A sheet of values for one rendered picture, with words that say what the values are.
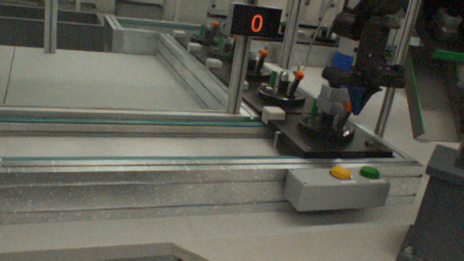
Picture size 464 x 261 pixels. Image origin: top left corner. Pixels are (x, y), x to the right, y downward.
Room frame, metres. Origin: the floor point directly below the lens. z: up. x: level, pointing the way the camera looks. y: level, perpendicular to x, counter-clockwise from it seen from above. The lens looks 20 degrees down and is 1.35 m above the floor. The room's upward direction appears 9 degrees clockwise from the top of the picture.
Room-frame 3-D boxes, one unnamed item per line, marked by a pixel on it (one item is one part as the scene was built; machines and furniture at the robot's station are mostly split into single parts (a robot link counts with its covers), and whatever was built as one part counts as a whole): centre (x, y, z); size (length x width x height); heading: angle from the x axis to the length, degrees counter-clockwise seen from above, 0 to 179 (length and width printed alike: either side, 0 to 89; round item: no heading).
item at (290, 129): (1.15, -0.23, 0.96); 0.24 x 0.24 x 0.02; 23
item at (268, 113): (1.20, -0.10, 0.97); 0.05 x 0.05 x 0.04; 23
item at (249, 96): (1.38, -0.13, 1.01); 0.24 x 0.24 x 0.13; 23
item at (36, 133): (1.05, 0.06, 0.91); 0.84 x 0.28 x 0.10; 113
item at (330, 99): (1.16, -0.22, 1.06); 0.08 x 0.04 x 0.07; 24
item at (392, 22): (1.06, -0.27, 1.24); 0.09 x 0.06 x 0.07; 36
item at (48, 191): (0.90, -0.04, 0.91); 0.89 x 0.06 x 0.11; 113
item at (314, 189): (0.92, -0.23, 0.93); 0.21 x 0.07 x 0.06; 113
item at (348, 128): (1.15, -0.23, 0.98); 0.14 x 0.14 x 0.02
